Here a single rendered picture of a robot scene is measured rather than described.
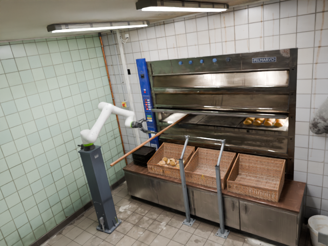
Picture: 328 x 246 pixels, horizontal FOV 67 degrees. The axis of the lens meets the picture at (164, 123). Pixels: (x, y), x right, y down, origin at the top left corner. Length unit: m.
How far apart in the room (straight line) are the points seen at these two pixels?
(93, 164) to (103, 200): 0.54
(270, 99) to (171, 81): 1.31
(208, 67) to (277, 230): 2.01
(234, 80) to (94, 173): 2.05
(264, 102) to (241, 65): 0.50
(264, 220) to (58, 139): 2.79
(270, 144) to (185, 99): 1.22
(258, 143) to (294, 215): 0.88
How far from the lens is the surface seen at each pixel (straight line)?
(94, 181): 3.34
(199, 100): 3.32
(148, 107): 3.79
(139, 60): 3.70
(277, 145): 3.20
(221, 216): 3.24
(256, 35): 2.95
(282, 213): 2.98
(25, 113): 3.48
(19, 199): 3.65
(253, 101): 3.07
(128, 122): 3.37
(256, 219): 3.14
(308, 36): 2.87
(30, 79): 3.51
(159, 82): 3.58
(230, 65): 3.08
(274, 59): 2.94
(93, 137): 3.00
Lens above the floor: 2.36
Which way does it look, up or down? 18 degrees down
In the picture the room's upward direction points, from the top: 8 degrees counter-clockwise
